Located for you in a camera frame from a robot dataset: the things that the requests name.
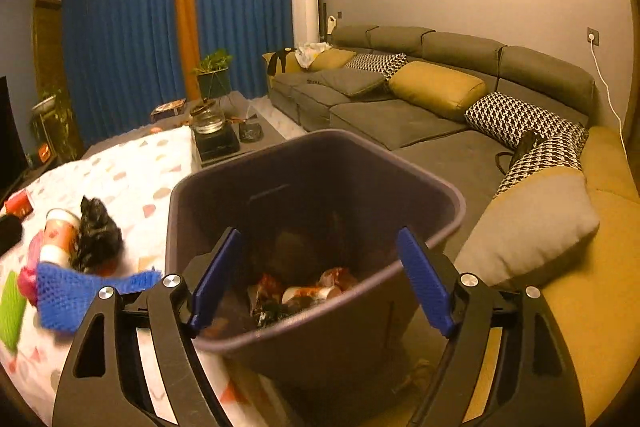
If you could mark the black plastic bag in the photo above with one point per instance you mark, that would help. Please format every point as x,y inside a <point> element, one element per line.
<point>97,232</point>

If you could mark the flat grey cushion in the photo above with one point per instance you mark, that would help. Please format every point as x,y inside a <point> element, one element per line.
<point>352,82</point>

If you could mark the grey television cabinet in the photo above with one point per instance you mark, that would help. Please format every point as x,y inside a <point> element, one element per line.
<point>30,179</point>

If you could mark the glass teapot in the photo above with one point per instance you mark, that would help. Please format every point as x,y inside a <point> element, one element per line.
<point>207,119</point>

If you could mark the large yellow cushion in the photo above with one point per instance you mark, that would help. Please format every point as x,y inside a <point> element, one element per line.
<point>435,89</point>

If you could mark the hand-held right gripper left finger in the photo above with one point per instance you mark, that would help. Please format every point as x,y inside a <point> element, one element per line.
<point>215,282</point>

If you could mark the white standing air conditioner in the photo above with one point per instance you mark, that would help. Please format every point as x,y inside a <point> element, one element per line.
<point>305,9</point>

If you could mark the blue foam net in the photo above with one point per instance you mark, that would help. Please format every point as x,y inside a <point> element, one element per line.
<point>70,292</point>

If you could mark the white cloth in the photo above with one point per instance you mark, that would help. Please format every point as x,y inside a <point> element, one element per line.
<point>310,54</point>

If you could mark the houndstooth cushion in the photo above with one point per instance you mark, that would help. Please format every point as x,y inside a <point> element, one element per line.
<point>377,64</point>
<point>545,167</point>
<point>515,114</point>

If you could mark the potted plant in green pot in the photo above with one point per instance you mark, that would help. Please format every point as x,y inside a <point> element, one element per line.
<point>212,72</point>

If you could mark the small yellow cushion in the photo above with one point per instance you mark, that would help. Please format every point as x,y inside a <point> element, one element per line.
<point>332,59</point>

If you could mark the wall socket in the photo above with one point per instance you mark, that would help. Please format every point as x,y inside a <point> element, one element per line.
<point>594,37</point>

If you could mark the dark coffee table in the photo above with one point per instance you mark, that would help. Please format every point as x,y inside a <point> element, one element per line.
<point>270,132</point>

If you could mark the orange curtain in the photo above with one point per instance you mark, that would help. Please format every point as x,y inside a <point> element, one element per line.
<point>186,22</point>

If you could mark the blue curtain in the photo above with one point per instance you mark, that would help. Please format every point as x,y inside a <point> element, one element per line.
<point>120,47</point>
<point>250,12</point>

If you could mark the snack box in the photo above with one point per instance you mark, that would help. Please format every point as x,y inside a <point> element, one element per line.
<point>169,109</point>

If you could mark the potted plant on gold stand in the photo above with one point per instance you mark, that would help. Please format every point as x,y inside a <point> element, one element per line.
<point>52,117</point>

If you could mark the wooden door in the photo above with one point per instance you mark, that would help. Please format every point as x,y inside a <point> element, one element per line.
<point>47,47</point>

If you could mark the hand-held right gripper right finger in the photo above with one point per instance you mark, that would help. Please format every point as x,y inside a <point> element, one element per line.
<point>425,282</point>

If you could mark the large grey cushion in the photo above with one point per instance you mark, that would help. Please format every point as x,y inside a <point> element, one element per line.
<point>530,232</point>

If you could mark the grey sectional sofa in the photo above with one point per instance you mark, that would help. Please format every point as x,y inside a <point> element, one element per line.
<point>400,117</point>

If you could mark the green foam net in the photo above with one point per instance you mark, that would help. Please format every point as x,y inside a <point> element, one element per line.
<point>12,312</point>

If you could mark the white red-print paper cup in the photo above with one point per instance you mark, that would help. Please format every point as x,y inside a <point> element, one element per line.
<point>310,294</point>

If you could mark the dark ashtray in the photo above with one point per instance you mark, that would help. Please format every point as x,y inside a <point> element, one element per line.
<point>250,133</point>

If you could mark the printed tablecloth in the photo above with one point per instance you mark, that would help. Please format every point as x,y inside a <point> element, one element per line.
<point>130,177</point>

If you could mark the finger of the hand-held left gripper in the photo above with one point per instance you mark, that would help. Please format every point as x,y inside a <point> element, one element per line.
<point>9,234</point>

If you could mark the red white plastic bag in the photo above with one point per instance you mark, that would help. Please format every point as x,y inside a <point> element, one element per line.
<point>335,278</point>

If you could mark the grey plastic bin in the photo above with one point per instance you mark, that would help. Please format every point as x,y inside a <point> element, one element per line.
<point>310,187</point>

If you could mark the black television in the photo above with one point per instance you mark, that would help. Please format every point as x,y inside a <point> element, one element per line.
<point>11,137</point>

